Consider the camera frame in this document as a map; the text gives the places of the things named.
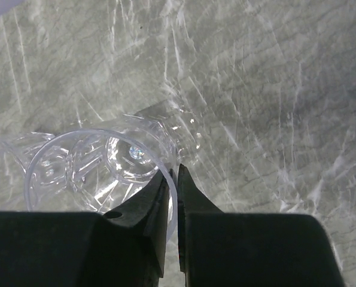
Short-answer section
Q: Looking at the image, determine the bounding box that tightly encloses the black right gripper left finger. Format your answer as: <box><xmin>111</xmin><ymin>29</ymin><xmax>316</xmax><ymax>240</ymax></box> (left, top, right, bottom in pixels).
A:
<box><xmin>0</xmin><ymin>172</ymin><xmax>169</xmax><ymax>286</ymax></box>

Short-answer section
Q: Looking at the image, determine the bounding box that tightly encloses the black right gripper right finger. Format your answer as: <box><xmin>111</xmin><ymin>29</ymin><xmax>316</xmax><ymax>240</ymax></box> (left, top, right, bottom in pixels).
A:
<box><xmin>177</xmin><ymin>166</ymin><xmax>345</xmax><ymax>286</ymax></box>

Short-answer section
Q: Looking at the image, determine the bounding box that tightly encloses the clear faceted glass tumbler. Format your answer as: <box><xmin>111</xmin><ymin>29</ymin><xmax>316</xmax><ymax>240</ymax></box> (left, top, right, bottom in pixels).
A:
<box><xmin>0</xmin><ymin>132</ymin><xmax>54</xmax><ymax>211</ymax></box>
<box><xmin>24</xmin><ymin>115</ymin><xmax>177</xmax><ymax>236</ymax></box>

